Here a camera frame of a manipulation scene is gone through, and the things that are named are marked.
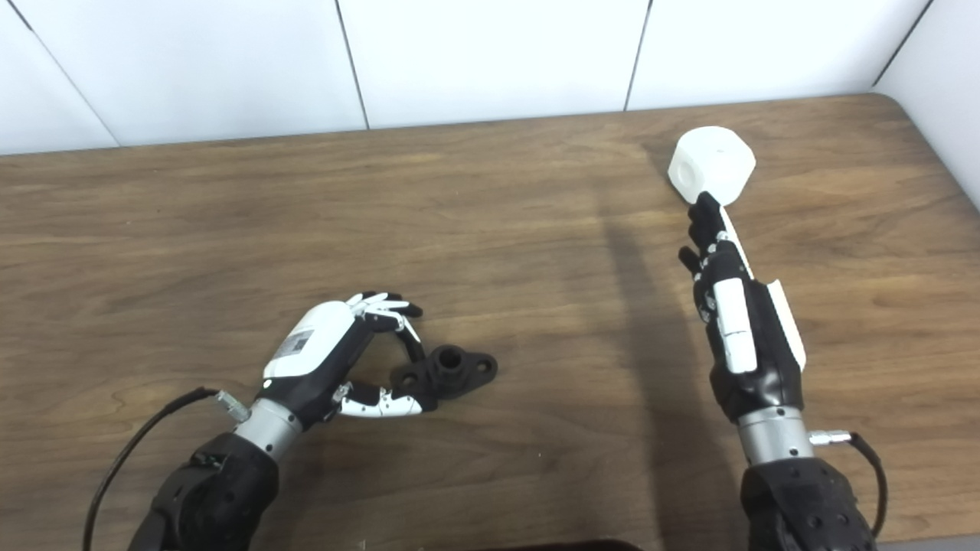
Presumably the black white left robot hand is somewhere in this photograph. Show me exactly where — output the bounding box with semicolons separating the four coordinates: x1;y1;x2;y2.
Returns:
263;291;424;429

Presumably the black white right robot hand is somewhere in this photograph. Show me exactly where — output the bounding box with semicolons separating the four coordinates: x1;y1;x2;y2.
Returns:
678;191;807;424

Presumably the black flanged holder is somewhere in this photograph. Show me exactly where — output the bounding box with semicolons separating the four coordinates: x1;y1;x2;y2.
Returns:
390;345;498;410

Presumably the round white plastic piece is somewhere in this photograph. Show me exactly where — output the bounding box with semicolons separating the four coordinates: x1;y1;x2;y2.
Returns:
668;126;757;207

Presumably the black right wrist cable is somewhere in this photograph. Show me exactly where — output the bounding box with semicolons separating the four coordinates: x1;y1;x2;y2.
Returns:
810;431;889;536

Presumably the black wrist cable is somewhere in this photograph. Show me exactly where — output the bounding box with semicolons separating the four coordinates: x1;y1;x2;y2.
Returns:
83;387;250;551
810;431;889;536

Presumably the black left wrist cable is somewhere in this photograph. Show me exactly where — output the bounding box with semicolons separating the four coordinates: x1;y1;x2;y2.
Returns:
83;387;250;551

